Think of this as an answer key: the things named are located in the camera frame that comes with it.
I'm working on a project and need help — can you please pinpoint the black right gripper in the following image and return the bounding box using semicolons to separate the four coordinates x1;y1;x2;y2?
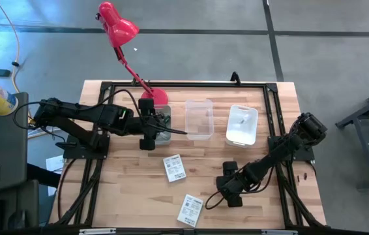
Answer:
216;161;254;208

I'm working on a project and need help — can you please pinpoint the clear plastic bin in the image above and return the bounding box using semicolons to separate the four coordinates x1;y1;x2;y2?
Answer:
184;99;215;141

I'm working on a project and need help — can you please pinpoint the silver table edge bracket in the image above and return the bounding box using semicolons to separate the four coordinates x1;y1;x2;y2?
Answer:
79;228;117;235
261;229;299;235

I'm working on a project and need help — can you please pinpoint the green cable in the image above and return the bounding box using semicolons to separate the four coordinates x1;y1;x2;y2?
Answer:
156;114;172;142

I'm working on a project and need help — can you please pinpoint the yellow floor cable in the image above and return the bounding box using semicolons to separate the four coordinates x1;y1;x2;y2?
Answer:
0;0;34;125

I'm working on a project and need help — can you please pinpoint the black computer mouse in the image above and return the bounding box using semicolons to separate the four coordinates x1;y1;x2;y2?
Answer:
8;210;25;229

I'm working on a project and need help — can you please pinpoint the black aluminium table frame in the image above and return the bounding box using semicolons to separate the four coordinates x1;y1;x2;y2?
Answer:
50;80;327;229

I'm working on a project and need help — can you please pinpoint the white paper sheet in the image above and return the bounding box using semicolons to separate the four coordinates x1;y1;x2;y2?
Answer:
46;155;65;196

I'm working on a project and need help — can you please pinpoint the grey plastic bin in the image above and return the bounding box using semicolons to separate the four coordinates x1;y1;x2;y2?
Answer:
153;104;173;146

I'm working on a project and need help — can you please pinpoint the grey cart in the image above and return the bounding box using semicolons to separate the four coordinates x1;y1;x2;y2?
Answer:
0;92;40;235

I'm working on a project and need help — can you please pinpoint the white labelled box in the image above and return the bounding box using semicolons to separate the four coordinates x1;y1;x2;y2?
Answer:
177;194;204;228
162;153;187;183

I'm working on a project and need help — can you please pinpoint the red desk lamp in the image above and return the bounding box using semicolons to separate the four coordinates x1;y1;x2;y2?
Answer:
95;1;169;108

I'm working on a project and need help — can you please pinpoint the white plastic bin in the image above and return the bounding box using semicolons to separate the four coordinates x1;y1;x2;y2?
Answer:
225;104;259;148

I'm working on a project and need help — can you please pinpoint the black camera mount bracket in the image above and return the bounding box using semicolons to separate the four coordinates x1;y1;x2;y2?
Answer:
229;70;241;86

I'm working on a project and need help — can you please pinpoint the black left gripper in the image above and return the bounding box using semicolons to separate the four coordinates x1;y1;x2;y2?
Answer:
132;97;188;151

